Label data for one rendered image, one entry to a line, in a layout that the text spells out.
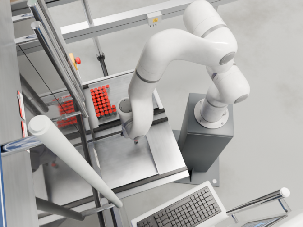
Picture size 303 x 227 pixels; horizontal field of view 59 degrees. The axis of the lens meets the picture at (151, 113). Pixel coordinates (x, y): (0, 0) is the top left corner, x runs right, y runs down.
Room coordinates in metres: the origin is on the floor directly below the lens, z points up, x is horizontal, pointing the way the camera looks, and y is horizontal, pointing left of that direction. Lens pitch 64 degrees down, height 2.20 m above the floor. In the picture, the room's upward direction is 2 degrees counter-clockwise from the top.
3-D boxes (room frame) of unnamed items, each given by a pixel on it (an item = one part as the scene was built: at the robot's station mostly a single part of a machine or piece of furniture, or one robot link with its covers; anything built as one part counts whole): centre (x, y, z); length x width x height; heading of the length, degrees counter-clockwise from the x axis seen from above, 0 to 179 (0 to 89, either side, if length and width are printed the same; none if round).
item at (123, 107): (0.46, 0.09, 1.24); 0.09 x 0.08 x 0.13; 21
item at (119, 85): (0.73, 0.16, 0.90); 0.34 x 0.26 x 0.04; 106
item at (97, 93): (0.69, 0.28, 0.91); 0.18 x 0.02 x 0.05; 16
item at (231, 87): (0.60, -0.34, 1.16); 0.19 x 0.12 x 0.24; 22
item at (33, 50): (0.59, 0.34, 1.51); 0.43 x 0.01 x 0.59; 17
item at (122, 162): (0.37, 0.17, 0.90); 0.34 x 0.26 x 0.04; 107
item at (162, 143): (0.55, 0.15, 0.87); 0.70 x 0.48 x 0.02; 17
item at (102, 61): (1.63, 0.48, 0.07); 0.50 x 0.08 x 0.14; 17
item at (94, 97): (0.68, 0.31, 0.91); 0.18 x 0.02 x 0.05; 16
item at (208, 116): (0.63, -0.33, 0.95); 0.19 x 0.19 x 0.18
